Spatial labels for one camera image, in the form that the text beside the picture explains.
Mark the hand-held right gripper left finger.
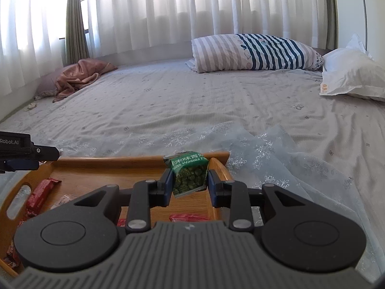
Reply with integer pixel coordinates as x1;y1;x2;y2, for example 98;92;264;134
74;170;174;233

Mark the sheer snowflake cloth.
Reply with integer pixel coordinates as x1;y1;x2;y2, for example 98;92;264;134
0;120;385;277

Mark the mauve pillow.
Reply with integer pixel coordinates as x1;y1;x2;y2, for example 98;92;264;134
34;72;65;100

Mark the striped pillow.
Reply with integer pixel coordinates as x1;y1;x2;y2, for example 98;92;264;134
186;34;325;73

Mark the pink crumpled cloth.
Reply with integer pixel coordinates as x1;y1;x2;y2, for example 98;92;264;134
52;59;118;103

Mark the long red snack packet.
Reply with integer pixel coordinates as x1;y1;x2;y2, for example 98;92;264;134
26;178;62;218

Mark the wooden tray with handles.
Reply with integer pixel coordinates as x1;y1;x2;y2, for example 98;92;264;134
0;152;233;277

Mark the white pillow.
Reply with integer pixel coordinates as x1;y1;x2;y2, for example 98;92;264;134
319;34;385;102

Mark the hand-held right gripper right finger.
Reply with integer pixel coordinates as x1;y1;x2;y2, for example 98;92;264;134
208;170;306;233

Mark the bed with grey sheet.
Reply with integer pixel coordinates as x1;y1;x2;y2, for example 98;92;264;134
0;46;385;277

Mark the grey-green curtain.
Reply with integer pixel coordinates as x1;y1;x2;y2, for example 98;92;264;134
326;0;339;51
64;0;91;64

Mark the white red snack packet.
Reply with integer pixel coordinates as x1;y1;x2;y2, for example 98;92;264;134
49;195;72;210

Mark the white sheer curtain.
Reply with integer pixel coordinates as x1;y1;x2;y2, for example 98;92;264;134
0;0;335;68

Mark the green pea snack packet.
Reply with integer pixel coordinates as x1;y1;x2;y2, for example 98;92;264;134
163;151;210;198

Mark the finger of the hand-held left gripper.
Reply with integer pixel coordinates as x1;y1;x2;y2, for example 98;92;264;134
0;159;40;174
31;146;61;161

